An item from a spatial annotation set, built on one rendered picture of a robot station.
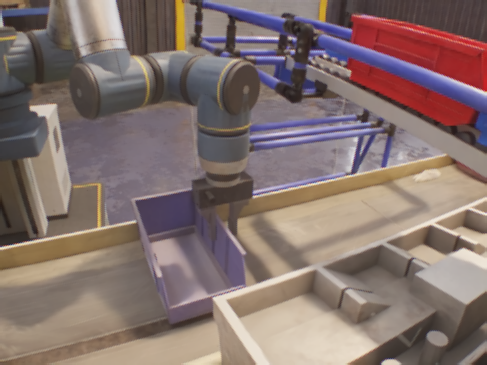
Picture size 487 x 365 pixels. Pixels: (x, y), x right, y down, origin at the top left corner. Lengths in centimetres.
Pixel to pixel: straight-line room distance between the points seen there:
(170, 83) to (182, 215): 43
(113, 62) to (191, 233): 57
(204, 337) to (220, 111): 46
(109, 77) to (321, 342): 56
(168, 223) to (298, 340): 57
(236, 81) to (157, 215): 49
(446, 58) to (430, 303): 41
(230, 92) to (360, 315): 43
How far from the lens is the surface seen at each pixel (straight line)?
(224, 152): 65
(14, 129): 130
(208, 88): 62
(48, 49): 133
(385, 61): 62
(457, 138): 60
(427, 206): 138
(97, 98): 62
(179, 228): 100
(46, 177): 186
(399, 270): 71
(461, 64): 58
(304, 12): 1264
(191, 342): 74
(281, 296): 61
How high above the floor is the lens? 135
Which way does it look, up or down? 28 degrees down
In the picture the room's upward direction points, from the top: 3 degrees clockwise
